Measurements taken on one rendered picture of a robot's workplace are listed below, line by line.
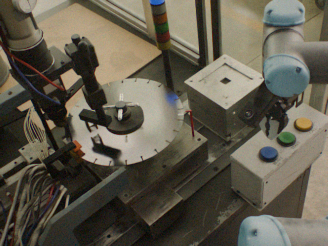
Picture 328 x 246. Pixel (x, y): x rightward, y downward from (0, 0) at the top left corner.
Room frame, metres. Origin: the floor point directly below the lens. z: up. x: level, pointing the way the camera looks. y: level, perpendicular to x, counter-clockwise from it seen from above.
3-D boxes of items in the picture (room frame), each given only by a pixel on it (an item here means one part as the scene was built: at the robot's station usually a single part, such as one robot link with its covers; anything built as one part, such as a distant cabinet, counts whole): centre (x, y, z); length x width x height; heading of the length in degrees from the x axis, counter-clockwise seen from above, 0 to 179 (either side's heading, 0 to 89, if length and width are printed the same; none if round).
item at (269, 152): (0.69, -0.25, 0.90); 0.04 x 0.04 x 0.02
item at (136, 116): (0.86, 0.11, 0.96); 0.11 x 0.11 x 0.03
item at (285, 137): (0.73, -0.30, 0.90); 0.04 x 0.04 x 0.02
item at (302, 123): (0.77, -0.36, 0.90); 0.04 x 0.04 x 0.02
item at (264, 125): (0.71, -0.25, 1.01); 0.06 x 0.03 x 0.09; 123
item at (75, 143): (0.75, 0.27, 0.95); 0.10 x 0.03 x 0.07; 123
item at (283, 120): (0.67, -0.25, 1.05); 0.05 x 0.02 x 0.09; 33
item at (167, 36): (1.13, -0.04, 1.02); 0.05 x 0.04 x 0.03; 33
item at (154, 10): (1.13, -0.04, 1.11); 0.05 x 0.04 x 0.03; 33
